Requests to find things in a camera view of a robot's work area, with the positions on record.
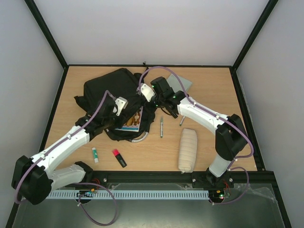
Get green cap white marker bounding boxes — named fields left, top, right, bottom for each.
left=160, top=117, right=163, bottom=138

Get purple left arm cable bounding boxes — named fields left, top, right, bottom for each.
left=14, top=90, right=118, bottom=226

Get dog picture book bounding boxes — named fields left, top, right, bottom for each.
left=116, top=107, right=143, bottom=132

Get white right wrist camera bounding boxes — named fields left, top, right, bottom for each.
left=139, top=83, right=155, bottom=102

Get beige fabric pencil case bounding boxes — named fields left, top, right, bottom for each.
left=178, top=128, right=198, bottom=173

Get black student backpack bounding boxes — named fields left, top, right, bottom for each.
left=70, top=68, right=156, bottom=143

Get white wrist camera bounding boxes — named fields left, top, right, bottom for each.
left=114, top=97, right=128, bottom=116
left=139, top=83, right=155, bottom=102

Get black enclosure frame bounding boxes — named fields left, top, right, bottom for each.
left=4, top=0, right=293, bottom=228

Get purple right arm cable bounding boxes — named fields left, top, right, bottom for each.
left=137, top=66, right=255, bottom=205

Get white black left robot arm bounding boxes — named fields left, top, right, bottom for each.
left=11, top=91, right=128, bottom=205

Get grey hardcover book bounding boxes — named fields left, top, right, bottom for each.
left=167, top=74, right=192, bottom=93

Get green white glue stick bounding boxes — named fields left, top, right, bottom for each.
left=92, top=147, right=99, bottom=163

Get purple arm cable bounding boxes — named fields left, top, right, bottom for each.
left=137, top=66, right=255, bottom=205
left=14, top=90, right=118, bottom=226

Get light blue cable duct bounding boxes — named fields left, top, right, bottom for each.
left=47, top=190, right=209, bottom=200

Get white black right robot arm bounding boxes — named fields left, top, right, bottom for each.
left=138, top=76, right=249, bottom=186

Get pink black highlighter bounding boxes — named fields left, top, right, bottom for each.
left=112, top=149, right=127, bottom=168

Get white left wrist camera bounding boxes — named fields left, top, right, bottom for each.
left=114, top=97, right=128, bottom=116

